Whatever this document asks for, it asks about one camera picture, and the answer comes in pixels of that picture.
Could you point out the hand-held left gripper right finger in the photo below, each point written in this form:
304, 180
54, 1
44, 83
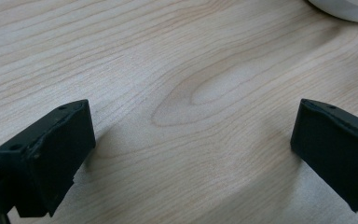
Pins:
335, 149

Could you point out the white round container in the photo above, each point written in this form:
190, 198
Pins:
348, 8

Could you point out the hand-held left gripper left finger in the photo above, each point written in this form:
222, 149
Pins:
52, 155

